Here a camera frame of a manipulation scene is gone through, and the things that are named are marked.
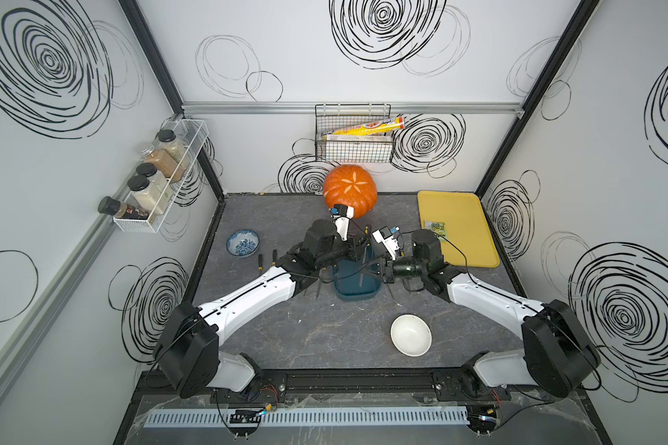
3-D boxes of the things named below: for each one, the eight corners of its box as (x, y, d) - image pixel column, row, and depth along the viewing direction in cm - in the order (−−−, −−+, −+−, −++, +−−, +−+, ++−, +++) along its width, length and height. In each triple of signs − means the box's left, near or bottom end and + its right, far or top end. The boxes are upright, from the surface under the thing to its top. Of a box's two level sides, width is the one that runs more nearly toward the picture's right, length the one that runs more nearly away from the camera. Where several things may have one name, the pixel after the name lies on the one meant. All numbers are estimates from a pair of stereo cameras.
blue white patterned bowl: (227, 259, 102) (222, 252, 98) (234, 237, 109) (230, 229, 105) (257, 259, 102) (254, 252, 98) (262, 237, 109) (259, 229, 105)
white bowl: (391, 359, 80) (394, 354, 76) (386, 320, 88) (389, 313, 83) (431, 359, 80) (436, 354, 76) (423, 320, 88) (427, 313, 83)
